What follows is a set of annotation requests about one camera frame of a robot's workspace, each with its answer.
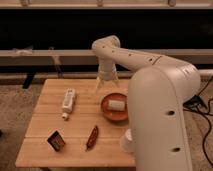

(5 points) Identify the black cable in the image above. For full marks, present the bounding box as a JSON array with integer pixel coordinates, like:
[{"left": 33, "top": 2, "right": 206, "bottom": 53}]
[{"left": 185, "top": 75, "right": 213, "bottom": 168}]

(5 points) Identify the black power adapter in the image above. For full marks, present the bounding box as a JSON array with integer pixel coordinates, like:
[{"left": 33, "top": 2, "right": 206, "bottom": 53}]
[{"left": 183, "top": 95, "right": 206, "bottom": 108}]

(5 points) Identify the white ceramic cup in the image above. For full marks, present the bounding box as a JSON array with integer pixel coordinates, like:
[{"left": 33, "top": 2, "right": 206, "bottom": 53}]
[{"left": 120, "top": 129, "right": 133, "bottom": 153}]

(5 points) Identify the white tube with cap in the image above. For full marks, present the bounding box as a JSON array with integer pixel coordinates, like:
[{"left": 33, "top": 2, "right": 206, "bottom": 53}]
[{"left": 62, "top": 88, "right": 76, "bottom": 120}]

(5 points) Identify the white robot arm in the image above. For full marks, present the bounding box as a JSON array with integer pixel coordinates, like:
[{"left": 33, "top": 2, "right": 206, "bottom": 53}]
[{"left": 92, "top": 36, "right": 201, "bottom": 171}]

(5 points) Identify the wooden table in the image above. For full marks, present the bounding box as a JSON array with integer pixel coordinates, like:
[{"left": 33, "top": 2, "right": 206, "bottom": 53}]
[{"left": 16, "top": 79, "right": 135, "bottom": 168}]

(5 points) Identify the red chili pepper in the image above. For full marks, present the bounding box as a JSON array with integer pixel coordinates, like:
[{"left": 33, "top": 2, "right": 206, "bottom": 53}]
[{"left": 86, "top": 126, "right": 99, "bottom": 150}]

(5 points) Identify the white block on plate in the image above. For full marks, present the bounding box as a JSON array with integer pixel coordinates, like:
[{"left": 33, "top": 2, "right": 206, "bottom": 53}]
[{"left": 108, "top": 100, "right": 125, "bottom": 111}]

